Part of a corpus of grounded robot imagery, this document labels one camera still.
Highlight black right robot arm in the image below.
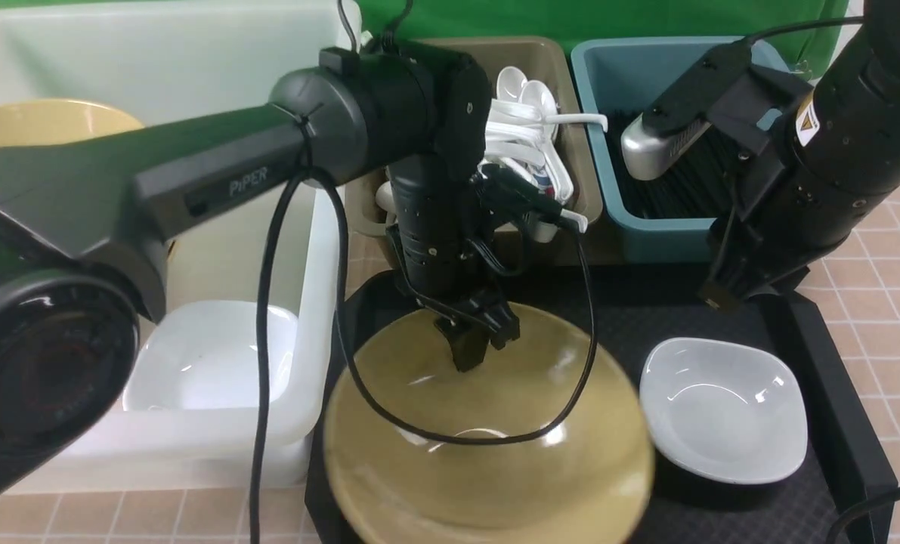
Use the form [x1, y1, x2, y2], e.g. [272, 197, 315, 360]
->
[618, 1, 900, 312]

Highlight green cloth backdrop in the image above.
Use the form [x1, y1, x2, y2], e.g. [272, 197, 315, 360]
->
[0, 1, 849, 77]

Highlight pile of white spoons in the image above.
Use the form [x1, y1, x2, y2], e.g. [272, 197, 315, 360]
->
[374, 66, 609, 244]

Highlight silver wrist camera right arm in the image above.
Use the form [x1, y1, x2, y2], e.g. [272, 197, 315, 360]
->
[620, 39, 813, 182]

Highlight yellow noodle bowl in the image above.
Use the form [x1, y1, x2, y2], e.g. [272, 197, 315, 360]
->
[324, 304, 654, 543]

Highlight bundle of black chopsticks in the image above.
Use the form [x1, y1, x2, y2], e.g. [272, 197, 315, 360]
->
[606, 110, 740, 220]

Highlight brown plastic spoon bin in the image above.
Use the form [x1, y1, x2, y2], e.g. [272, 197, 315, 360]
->
[344, 36, 603, 268]

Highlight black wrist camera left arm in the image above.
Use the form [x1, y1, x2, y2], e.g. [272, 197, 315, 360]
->
[477, 164, 573, 227]

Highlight large white plastic tub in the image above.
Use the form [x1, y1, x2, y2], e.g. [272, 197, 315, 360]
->
[0, 0, 363, 496]

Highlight blue plastic chopstick bin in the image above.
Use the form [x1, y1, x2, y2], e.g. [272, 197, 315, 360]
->
[571, 36, 786, 263]

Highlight white square dish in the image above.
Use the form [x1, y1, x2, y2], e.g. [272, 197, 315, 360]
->
[122, 301, 259, 411]
[639, 337, 809, 486]

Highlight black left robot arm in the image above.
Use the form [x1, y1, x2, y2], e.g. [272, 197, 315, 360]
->
[0, 42, 493, 495]

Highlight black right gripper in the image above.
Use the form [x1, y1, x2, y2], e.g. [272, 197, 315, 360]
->
[698, 206, 813, 313]

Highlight top stacked yellow bowl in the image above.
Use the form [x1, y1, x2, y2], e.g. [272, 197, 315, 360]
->
[0, 97, 144, 147]

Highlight black serving tray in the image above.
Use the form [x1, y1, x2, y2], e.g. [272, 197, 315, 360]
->
[305, 263, 898, 543]

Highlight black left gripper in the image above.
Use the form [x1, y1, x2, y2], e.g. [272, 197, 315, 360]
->
[388, 162, 520, 372]

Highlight white square dish in tub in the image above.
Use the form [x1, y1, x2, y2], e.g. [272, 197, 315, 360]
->
[122, 301, 259, 411]

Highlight black cable bottom right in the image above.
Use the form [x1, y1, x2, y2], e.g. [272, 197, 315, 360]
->
[826, 476, 900, 544]

